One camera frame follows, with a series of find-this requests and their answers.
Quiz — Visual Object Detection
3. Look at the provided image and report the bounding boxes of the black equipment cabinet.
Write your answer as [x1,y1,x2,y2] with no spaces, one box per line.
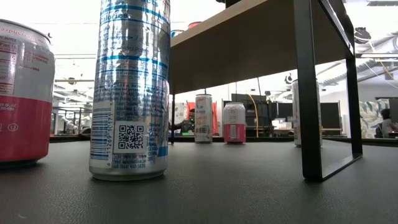
[230,93,276,138]

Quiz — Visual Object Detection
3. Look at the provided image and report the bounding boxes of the wooden shelf black metal legs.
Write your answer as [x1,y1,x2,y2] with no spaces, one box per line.
[169,0,364,183]

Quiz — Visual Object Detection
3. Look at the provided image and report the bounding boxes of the black screen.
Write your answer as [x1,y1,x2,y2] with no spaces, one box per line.
[320,102,342,131]
[276,101,295,121]

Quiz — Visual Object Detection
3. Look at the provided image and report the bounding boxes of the red fabric panel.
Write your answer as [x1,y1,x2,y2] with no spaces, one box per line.
[185,101,219,137]

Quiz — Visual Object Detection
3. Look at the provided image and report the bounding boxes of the leaf print fabric panel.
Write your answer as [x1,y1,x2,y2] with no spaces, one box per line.
[174,102,188,126]
[359,98,391,140]

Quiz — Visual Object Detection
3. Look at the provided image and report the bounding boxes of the pink white sparkling water can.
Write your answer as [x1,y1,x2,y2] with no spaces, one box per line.
[0,19,56,169]
[223,102,247,144]

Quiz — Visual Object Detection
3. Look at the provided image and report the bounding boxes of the white box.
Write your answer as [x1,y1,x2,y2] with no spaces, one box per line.
[271,118,294,130]

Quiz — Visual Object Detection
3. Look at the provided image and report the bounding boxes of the tall white can black lid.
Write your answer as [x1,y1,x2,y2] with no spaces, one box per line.
[194,93,214,144]
[291,80,323,147]

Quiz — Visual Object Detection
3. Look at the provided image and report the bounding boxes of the yellow hanging cable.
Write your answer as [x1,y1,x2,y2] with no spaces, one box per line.
[247,94,260,138]

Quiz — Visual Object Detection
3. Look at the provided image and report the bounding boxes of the person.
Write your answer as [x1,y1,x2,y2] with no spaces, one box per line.
[374,108,398,139]
[170,108,196,137]

